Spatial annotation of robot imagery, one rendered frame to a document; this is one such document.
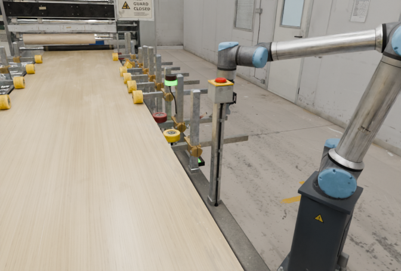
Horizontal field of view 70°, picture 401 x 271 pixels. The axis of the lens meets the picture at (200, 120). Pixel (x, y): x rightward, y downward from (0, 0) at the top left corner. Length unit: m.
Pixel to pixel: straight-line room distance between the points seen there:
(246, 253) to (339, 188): 0.52
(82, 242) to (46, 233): 0.11
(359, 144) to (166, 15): 9.63
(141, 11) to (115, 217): 3.33
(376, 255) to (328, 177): 1.09
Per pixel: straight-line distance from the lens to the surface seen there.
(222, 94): 1.00
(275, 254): 2.08
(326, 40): 1.36
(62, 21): 4.00
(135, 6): 3.97
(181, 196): 0.95
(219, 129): 1.06
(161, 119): 1.55
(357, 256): 2.27
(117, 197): 0.96
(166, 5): 10.54
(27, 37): 4.04
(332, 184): 1.36
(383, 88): 1.24
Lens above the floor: 1.47
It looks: 22 degrees down
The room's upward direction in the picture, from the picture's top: 2 degrees clockwise
